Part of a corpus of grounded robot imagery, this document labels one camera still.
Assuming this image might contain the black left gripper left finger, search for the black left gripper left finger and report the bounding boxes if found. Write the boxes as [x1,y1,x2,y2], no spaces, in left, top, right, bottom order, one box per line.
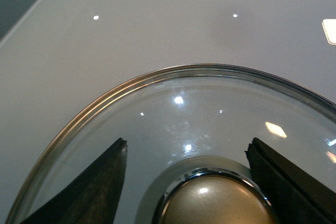
[23,138,127,223]

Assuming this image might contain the white square coaster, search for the white square coaster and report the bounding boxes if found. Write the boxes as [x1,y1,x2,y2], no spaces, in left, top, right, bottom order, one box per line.
[322,18,336,45]

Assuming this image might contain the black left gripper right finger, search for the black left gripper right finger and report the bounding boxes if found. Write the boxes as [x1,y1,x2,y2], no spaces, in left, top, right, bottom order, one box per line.
[246,138,335,223]

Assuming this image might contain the glass pot lid with knob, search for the glass pot lid with knob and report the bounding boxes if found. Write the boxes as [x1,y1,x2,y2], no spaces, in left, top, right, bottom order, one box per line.
[6,64,335,223]

